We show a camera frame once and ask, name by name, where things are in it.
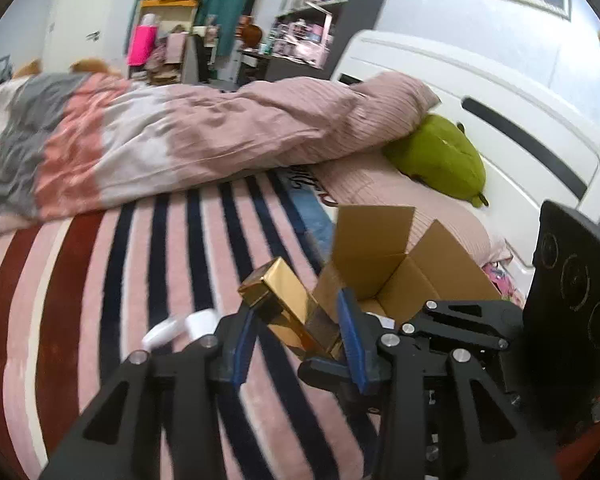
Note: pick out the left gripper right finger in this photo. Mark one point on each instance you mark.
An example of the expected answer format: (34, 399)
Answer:
(442, 414)

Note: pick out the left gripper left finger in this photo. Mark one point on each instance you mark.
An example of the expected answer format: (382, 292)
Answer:
(118, 435)

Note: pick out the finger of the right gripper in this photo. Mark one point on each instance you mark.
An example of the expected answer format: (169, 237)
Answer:
(329, 375)
(484, 324)

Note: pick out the shiny gold box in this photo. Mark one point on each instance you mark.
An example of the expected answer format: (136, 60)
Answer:
(291, 312)

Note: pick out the brown cardboard box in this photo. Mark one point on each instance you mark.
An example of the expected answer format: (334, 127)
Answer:
(370, 256)

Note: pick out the striped pink red bedspread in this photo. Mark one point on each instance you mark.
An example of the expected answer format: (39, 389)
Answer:
(78, 295)

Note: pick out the green plush toy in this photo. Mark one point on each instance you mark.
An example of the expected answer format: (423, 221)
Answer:
(439, 155)

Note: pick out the white bed headboard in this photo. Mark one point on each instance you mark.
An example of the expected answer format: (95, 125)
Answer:
(534, 145)

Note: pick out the pink ribbed pillow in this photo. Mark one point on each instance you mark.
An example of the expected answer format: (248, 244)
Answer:
(369, 179)

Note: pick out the pink grey patchwork duvet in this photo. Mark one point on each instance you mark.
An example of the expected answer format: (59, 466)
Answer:
(72, 143)

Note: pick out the yellow wooden cabinet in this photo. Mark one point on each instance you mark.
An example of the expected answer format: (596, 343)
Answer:
(173, 17)

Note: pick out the dark grey bookshelf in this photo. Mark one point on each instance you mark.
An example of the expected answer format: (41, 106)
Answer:
(301, 37)

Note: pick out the orange plush toy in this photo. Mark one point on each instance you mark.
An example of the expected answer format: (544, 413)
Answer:
(94, 66)

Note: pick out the bright pink bag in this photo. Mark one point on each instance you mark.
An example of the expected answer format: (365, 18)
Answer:
(143, 40)

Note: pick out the black suitcase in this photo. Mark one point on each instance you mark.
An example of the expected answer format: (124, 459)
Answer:
(5, 69)

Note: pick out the white door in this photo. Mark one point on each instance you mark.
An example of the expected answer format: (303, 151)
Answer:
(79, 29)

